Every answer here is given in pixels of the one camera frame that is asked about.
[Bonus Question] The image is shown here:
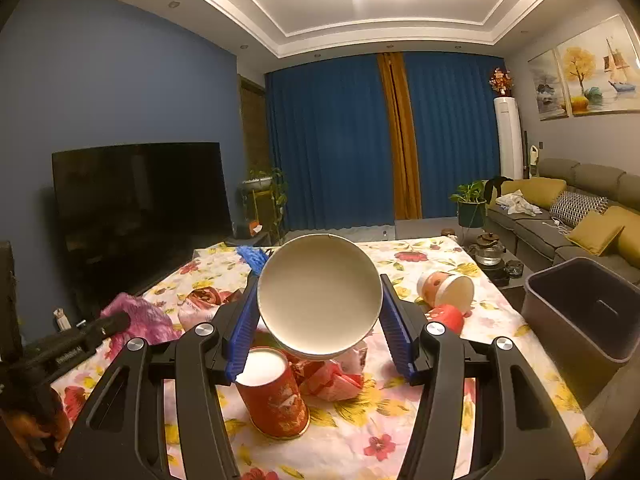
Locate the small red cup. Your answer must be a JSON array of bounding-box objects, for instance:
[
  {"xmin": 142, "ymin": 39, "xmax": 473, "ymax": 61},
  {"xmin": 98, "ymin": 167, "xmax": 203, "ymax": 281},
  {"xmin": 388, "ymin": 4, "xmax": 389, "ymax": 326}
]
[{"xmin": 425, "ymin": 305, "xmax": 464, "ymax": 335}]

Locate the pink plastic bag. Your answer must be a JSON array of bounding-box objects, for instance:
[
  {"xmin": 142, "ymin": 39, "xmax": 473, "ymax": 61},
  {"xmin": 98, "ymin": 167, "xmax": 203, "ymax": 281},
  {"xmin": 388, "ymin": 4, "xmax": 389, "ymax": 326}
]
[{"xmin": 100, "ymin": 292, "xmax": 184, "ymax": 347}]

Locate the floral tablecloth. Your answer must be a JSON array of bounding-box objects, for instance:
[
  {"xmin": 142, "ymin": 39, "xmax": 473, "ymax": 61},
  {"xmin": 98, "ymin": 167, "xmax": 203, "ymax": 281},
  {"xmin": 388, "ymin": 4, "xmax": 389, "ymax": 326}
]
[{"xmin": 50, "ymin": 237, "xmax": 612, "ymax": 480}]

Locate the trailing plant in white pot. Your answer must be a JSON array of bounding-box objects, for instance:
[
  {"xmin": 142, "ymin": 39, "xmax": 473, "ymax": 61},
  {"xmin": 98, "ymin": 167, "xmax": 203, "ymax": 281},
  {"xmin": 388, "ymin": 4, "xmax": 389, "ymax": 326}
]
[{"xmin": 241, "ymin": 167, "xmax": 289, "ymax": 226}]

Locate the grey sofa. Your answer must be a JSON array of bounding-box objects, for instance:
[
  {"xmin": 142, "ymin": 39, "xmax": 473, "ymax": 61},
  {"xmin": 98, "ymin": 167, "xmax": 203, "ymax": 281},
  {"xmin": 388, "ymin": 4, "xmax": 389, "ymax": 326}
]
[{"xmin": 486, "ymin": 157, "xmax": 640, "ymax": 286}]

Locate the white cloth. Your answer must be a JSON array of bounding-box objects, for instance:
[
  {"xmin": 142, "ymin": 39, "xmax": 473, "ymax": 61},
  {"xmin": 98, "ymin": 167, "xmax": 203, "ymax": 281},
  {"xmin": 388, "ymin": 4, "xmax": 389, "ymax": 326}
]
[{"xmin": 495, "ymin": 189, "xmax": 543, "ymax": 216}]

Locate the orange curtain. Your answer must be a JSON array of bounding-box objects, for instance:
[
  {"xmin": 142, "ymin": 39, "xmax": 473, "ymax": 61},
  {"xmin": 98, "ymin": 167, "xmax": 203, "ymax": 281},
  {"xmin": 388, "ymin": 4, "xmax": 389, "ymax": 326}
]
[{"xmin": 376, "ymin": 52, "xmax": 423, "ymax": 221}]

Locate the blue foam net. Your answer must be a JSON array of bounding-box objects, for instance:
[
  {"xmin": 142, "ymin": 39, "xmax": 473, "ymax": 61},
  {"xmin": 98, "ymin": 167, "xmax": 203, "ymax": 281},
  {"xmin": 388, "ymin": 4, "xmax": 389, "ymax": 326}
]
[{"xmin": 236, "ymin": 245, "xmax": 269, "ymax": 276}]

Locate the green potted plant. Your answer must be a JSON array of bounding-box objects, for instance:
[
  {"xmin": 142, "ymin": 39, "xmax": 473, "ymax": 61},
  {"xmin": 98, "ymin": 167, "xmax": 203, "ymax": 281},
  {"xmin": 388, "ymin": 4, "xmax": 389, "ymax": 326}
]
[{"xmin": 449, "ymin": 181, "xmax": 488, "ymax": 228}]

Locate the wooden door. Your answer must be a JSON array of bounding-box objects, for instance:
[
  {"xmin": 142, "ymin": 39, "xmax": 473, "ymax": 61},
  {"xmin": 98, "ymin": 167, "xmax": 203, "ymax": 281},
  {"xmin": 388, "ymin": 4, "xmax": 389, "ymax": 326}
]
[{"xmin": 238, "ymin": 75, "xmax": 273, "ymax": 196}]

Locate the blue curtain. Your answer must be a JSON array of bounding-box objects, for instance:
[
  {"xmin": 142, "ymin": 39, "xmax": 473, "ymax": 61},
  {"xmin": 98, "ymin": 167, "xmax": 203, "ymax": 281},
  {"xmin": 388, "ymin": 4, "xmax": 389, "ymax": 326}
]
[
  {"xmin": 404, "ymin": 52, "xmax": 505, "ymax": 220},
  {"xmin": 264, "ymin": 54, "xmax": 396, "ymax": 233}
]

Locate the white paper bowl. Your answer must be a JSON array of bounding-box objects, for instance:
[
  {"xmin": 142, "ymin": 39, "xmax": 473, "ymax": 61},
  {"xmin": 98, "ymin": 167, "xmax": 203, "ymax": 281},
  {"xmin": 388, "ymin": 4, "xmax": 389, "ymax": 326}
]
[{"xmin": 256, "ymin": 233, "xmax": 385, "ymax": 361}]

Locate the glass kettle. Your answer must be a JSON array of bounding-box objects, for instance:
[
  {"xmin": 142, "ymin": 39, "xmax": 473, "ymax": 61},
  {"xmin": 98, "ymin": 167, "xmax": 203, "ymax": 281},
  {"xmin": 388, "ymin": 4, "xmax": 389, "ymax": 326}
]
[{"xmin": 473, "ymin": 233, "xmax": 504, "ymax": 267}]

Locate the long yellow cushion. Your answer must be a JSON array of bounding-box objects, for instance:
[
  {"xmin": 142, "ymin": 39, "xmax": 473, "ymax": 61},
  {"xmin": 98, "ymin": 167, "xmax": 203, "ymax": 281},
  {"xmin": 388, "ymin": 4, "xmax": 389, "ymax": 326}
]
[{"xmin": 500, "ymin": 176, "xmax": 568, "ymax": 211}]

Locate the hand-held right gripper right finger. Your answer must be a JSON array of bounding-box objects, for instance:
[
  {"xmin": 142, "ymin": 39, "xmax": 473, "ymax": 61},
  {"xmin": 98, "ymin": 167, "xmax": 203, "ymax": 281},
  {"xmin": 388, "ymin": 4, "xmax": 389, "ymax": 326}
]
[{"xmin": 378, "ymin": 273, "xmax": 587, "ymax": 480}]

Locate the black cloth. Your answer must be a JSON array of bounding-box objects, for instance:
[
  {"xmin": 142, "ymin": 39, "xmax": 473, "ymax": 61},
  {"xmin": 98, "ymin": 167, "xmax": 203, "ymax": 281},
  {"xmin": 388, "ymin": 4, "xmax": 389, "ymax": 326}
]
[{"xmin": 482, "ymin": 175, "xmax": 514, "ymax": 203}]

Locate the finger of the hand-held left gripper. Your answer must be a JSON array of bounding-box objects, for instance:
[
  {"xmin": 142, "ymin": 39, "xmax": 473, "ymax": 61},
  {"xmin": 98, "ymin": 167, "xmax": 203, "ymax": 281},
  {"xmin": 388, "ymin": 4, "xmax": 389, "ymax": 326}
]
[{"xmin": 20, "ymin": 311, "xmax": 132, "ymax": 367}]

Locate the grey trash bin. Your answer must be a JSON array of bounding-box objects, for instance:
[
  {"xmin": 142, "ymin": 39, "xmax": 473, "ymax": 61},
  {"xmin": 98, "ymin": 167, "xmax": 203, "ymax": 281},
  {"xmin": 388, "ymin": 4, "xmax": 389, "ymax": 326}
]
[{"xmin": 522, "ymin": 256, "xmax": 640, "ymax": 411}]

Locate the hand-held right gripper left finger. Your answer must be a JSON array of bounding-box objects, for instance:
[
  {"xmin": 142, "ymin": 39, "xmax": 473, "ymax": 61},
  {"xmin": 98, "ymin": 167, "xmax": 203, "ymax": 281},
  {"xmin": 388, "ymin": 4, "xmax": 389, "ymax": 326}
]
[{"xmin": 52, "ymin": 275, "xmax": 262, "ymax": 480}]

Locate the tree and sailboat painting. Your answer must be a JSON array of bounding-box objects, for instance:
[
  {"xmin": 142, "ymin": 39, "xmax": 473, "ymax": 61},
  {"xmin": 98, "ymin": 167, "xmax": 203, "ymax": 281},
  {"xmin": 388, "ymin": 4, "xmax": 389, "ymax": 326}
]
[{"xmin": 556, "ymin": 14, "xmax": 640, "ymax": 117}]

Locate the person's left hand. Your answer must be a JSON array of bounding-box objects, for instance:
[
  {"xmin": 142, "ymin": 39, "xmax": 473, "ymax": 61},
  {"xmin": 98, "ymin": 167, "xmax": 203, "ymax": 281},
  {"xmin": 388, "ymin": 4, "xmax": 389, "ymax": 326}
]
[{"xmin": 0, "ymin": 400, "xmax": 68, "ymax": 461}]

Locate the square yellow cushion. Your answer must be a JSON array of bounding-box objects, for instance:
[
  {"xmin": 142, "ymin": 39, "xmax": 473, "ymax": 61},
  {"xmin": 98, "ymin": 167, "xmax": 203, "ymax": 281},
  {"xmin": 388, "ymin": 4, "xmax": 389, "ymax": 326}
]
[{"xmin": 566, "ymin": 210, "xmax": 626, "ymax": 257}]

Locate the small landscape painting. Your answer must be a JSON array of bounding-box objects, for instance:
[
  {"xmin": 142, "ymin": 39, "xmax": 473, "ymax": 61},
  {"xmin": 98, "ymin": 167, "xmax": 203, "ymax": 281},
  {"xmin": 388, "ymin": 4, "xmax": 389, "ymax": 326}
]
[{"xmin": 528, "ymin": 50, "xmax": 570, "ymax": 121}]

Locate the black and white patterned cushion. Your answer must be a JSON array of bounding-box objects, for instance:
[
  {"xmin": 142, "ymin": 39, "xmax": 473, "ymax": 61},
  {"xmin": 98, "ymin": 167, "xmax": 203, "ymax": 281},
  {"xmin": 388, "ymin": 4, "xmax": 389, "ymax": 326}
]
[{"xmin": 549, "ymin": 190, "xmax": 610, "ymax": 229}]

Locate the black television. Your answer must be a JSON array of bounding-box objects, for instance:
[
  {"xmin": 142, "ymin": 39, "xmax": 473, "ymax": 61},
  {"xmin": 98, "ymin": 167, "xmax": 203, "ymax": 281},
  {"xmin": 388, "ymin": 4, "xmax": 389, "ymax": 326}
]
[{"xmin": 51, "ymin": 142, "xmax": 234, "ymax": 312}]

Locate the red flower decoration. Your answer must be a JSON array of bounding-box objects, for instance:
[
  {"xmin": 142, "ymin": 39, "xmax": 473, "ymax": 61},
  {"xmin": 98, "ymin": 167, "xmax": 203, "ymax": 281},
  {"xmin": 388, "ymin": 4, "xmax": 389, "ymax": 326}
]
[{"xmin": 489, "ymin": 66, "xmax": 514, "ymax": 97}]

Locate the white standing air conditioner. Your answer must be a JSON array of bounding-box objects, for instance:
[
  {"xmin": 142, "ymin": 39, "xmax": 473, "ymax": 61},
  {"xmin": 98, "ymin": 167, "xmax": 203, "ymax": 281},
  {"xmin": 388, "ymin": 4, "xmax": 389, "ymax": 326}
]
[{"xmin": 493, "ymin": 96, "xmax": 523, "ymax": 181}]

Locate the gold plant stand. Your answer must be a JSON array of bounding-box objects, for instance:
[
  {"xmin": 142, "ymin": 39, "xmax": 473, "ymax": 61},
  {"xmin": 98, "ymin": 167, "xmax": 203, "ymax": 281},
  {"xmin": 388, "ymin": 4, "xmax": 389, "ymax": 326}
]
[{"xmin": 247, "ymin": 189, "xmax": 281, "ymax": 246}]

